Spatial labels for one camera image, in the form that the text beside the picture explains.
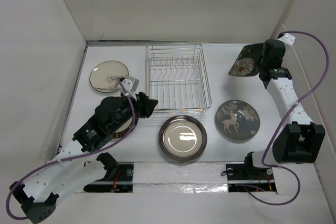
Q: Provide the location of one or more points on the metal rimmed round plate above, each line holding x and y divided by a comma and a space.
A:
182, 138

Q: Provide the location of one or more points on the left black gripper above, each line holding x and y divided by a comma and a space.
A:
144, 104

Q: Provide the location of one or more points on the cream plate with tree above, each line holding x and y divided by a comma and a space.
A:
104, 77

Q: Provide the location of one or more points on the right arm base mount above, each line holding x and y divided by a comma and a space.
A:
255, 180

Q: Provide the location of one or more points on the wire dish rack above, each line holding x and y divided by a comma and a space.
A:
176, 76

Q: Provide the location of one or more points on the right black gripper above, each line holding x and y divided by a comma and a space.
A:
283, 54

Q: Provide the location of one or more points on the grey deer round plate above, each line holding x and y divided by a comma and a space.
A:
237, 120

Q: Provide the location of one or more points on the dark floral rectangular plate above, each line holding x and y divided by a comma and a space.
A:
246, 64

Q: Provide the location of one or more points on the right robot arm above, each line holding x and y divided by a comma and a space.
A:
297, 139

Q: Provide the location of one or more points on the cream plate checkered rim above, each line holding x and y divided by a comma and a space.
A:
122, 131

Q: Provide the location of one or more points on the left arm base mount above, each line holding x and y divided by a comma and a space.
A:
121, 182

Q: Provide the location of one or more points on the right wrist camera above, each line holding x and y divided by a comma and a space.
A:
286, 38

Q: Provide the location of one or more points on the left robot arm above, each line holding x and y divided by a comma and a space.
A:
83, 160

